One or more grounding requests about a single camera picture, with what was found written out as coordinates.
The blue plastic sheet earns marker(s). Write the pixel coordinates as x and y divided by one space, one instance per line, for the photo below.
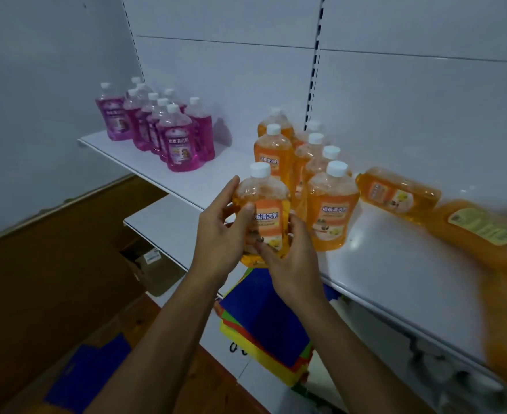
89 375

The person's left hand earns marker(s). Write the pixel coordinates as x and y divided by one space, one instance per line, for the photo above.
216 241

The person's left thumb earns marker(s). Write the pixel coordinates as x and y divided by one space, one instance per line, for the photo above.
244 222

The person's left forearm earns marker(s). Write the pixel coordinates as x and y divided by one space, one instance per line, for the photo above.
167 340

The slotted shelf upright strip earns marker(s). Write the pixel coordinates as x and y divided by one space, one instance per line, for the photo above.
315 60
131 30

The person's right forearm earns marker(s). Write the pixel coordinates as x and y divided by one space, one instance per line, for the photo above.
352 362

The orange floor cleaner bottle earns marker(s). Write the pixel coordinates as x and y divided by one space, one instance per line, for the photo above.
266 198

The person's right thumb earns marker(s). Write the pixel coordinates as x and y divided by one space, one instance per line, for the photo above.
267 256

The cluster of orange bottles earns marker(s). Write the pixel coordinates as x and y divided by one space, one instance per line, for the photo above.
333 206

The brown cardboard box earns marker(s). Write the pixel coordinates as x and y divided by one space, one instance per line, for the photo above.
158 275

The cluster of pink bottles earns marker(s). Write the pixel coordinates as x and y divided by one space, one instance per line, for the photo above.
180 142

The stack of coloured plastic sheets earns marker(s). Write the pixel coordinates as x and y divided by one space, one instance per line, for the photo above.
266 319

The person's right hand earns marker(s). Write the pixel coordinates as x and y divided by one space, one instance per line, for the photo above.
298 271

